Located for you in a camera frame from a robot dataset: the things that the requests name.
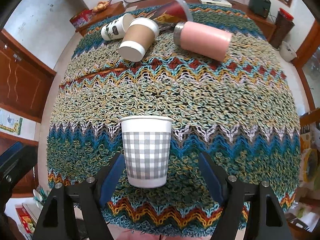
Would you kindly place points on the brown sleeve paper cup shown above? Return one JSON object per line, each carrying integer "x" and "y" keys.
{"x": 138, "y": 38}

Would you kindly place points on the fruit basket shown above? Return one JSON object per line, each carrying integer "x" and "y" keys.
{"x": 101, "y": 6}

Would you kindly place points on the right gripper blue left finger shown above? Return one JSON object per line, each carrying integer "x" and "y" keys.
{"x": 107, "y": 178}

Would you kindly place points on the colourful knitted table cloth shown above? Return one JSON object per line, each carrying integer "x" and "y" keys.
{"x": 240, "y": 111}

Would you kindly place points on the white leaf print paper cup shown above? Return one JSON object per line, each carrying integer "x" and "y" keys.
{"x": 117, "y": 28}

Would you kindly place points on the dark green speaker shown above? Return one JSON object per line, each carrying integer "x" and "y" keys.
{"x": 260, "y": 7}

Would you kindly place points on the white set-top box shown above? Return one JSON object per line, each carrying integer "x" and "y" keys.
{"x": 222, "y": 3}

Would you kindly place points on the red gift box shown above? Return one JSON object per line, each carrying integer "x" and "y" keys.
{"x": 81, "y": 18}

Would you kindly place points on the grey gingham paper cup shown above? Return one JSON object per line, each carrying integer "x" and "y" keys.
{"x": 146, "y": 143}

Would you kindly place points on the dark woven waste basket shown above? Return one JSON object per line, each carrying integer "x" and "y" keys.
{"x": 284, "y": 24}

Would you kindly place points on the wooden door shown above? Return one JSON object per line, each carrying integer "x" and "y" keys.
{"x": 25, "y": 80}

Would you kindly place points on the yellow tape roll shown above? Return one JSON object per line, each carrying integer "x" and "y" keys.
{"x": 310, "y": 164}

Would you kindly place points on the pink steel tumbler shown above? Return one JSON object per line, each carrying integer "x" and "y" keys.
{"x": 202, "y": 39}

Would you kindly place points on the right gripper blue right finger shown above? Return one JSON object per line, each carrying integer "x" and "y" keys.
{"x": 215, "y": 178}

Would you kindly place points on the white ceramic pot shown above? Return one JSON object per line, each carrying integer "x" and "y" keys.
{"x": 287, "y": 52}

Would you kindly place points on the red printed plastic cup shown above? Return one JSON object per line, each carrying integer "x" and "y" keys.
{"x": 171, "y": 13}

